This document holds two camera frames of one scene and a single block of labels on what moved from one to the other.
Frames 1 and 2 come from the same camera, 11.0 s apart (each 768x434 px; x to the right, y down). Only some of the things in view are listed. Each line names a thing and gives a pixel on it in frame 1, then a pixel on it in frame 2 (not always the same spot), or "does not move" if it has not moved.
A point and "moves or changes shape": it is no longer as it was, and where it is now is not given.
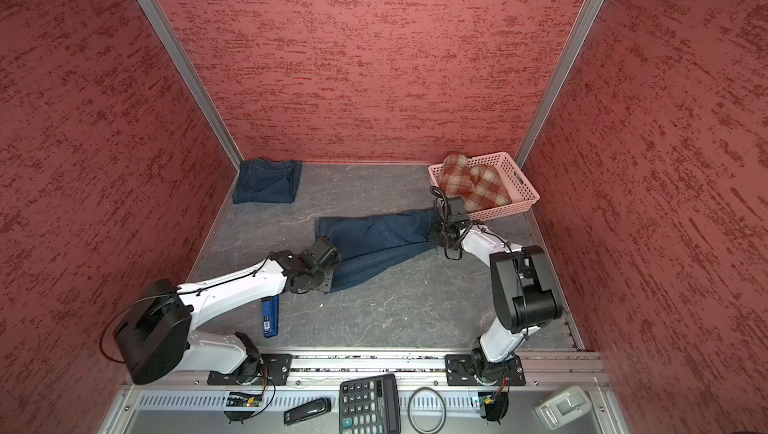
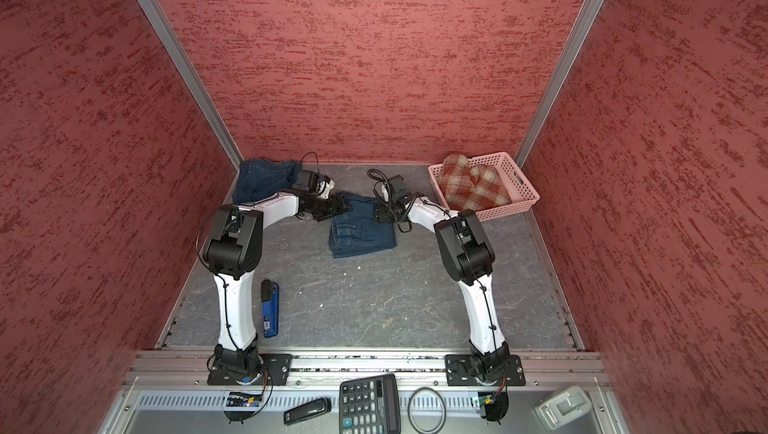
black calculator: x=369 y=405 does not move
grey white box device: x=562 y=407 does not move
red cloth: x=478 y=185 does not move
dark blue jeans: x=370 y=242 moves or changes shape
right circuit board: x=493 y=404 does not move
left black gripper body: x=321 y=279 -> x=322 y=207
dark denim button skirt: x=266 y=181 does not move
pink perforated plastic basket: x=521 y=191 does not move
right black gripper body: x=439 y=234 -> x=388 y=213
